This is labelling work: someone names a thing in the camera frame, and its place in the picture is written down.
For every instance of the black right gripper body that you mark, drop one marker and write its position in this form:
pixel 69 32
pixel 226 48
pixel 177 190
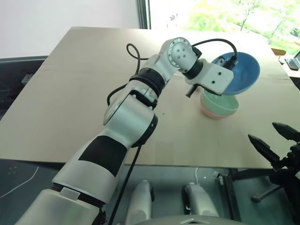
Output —
pixel 289 161

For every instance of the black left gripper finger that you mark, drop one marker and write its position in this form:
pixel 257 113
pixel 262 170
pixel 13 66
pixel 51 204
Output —
pixel 191 91

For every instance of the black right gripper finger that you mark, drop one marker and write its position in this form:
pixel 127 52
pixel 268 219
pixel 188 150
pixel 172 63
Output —
pixel 284 130
pixel 261 146

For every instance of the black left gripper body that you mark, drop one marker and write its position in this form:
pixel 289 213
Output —
pixel 225 62

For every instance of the blue bowl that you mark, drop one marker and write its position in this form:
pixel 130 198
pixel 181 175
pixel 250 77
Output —
pixel 249 70

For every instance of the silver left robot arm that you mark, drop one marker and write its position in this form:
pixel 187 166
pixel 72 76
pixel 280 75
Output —
pixel 126 117

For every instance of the pink bowl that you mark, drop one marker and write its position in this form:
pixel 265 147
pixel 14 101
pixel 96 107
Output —
pixel 211 114

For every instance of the green bowl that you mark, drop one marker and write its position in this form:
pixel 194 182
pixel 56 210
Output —
pixel 222 104

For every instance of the grey office chair base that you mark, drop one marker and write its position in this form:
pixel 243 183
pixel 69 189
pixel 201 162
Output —
pixel 264 191

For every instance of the black device on desk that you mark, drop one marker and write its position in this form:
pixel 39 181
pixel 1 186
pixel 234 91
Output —
pixel 293 62

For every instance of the silver right robot leg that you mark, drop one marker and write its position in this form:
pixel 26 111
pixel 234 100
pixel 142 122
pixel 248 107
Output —
pixel 199 201

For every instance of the silver robot leg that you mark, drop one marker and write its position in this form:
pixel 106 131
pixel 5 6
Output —
pixel 199 201
pixel 140 201

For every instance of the silver robot torso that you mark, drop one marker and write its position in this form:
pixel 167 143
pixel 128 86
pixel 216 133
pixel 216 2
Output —
pixel 187 220

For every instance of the silver left robot leg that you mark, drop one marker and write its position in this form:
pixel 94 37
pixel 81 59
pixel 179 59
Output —
pixel 140 201

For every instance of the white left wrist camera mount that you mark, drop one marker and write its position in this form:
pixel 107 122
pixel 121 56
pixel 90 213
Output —
pixel 213 75

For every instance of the black table frame leg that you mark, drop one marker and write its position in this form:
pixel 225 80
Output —
pixel 230 197

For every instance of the grey window frame post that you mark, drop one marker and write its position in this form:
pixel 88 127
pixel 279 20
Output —
pixel 144 14

